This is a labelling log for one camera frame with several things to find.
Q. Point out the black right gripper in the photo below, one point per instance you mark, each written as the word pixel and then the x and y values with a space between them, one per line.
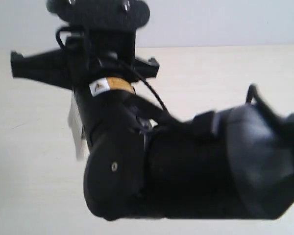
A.
pixel 103 104

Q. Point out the white wooden paint brush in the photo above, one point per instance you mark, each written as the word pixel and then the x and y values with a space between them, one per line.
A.
pixel 77 129

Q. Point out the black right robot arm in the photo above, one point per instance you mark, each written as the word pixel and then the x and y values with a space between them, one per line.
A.
pixel 144 163

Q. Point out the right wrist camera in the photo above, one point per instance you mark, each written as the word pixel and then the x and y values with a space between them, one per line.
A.
pixel 113 15

